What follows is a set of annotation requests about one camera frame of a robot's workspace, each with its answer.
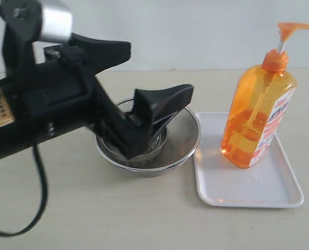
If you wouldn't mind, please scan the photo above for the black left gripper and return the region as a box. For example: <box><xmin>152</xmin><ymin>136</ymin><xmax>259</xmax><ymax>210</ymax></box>
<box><xmin>0</xmin><ymin>33</ymin><xmax>153</xmax><ymax>159</ymax></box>

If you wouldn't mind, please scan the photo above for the orange pump soap bottle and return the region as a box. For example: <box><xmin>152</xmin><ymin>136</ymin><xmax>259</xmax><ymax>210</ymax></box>
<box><xmin>221</xmin><ymin>22</ymin><xmax>309</xmax><ymax>168</ymax></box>

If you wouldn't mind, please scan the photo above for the small stainless steel bowl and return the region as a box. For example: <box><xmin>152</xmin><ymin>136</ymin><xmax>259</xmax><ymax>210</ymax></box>
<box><xmin>101</xmin><ymin>127</ymin><xmax>168</xmax><ymax>159</ymax></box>

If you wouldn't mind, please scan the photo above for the large steel mesh strainer bowl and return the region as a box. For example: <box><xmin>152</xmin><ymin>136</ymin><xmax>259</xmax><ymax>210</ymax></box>
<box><xmin>95</xmin><ymin>107</ymin><xmax>201</xmax><ymax>178</ymax></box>

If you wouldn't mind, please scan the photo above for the white plastic tray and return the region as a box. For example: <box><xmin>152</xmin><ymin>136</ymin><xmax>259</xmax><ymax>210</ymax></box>
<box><xmin>194</xmin><ymin>111</ymin><xmax>304</xmax><ymax>208</ymax></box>

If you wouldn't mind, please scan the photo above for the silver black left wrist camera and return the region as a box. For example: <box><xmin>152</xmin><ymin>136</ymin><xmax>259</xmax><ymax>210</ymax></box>
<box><xmin>0</xmin><ymin>1</ymin><xmax>73</xmax><ymax>87</ymax></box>

